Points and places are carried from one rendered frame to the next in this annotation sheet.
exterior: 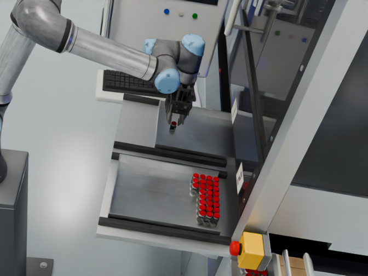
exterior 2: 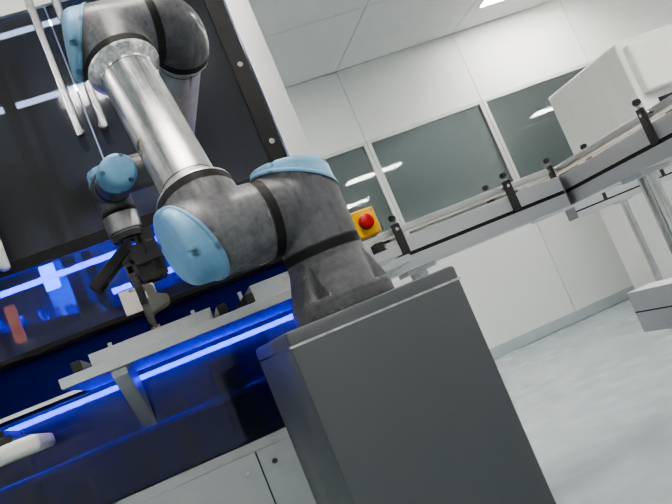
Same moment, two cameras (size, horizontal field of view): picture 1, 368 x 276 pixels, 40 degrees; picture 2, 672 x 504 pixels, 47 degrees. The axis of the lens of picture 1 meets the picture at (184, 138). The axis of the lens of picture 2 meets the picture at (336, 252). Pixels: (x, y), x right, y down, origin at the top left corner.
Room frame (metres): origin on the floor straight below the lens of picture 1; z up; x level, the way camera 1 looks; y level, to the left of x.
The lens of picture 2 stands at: (1.17, 1.71, 0.77)
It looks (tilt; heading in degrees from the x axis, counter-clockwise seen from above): 5 degrees up; 265
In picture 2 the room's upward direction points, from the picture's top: 23 degrees counter-clockwise
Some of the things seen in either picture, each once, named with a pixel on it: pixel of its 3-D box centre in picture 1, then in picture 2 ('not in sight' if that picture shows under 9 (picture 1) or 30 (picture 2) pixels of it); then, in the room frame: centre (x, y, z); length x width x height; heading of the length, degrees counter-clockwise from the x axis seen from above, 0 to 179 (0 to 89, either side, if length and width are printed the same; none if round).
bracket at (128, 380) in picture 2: not in sight; (136, 400); (1.54, 0.03, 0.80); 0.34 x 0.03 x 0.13; 99
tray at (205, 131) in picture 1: (201, 132); (156, 343); (1.47, -0.06, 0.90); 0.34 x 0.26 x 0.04; 99
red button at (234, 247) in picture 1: (236, 248); (365, 221); (0.90, -0.22, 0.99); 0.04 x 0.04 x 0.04; 9
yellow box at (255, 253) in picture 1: (252, 251); (362, 225); (0.91, -0.27, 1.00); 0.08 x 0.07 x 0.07; 99
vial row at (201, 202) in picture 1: (201, 198); not in sight; (1.14, -0.11, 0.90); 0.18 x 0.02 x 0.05; 8
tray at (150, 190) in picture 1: (166, 194); (301, 282); (1.12, 0.00, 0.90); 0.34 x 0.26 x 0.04; 98
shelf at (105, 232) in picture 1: (180, 166); (233, 324); (1.30, -0.02, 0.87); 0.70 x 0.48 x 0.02; 9
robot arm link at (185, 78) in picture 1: (187, 73); (123, 225); (1.43, 0.05, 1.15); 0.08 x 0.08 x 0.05
